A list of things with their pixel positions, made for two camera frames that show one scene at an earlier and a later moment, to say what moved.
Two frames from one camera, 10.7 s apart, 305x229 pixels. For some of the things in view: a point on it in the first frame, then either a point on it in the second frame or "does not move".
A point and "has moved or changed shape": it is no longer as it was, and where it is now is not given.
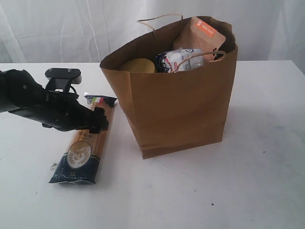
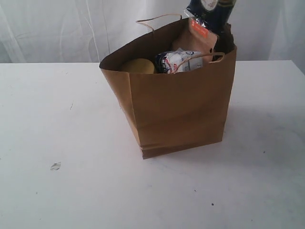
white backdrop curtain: x=66 y=31 does not move
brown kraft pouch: x=203 y=33 has moved or changed shape
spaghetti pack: x=80 y=162 -> x=214 y=14
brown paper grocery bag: x=175 y=111 does not move
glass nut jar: x=139 y=65 does not move
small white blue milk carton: x=179 y=60 does not move
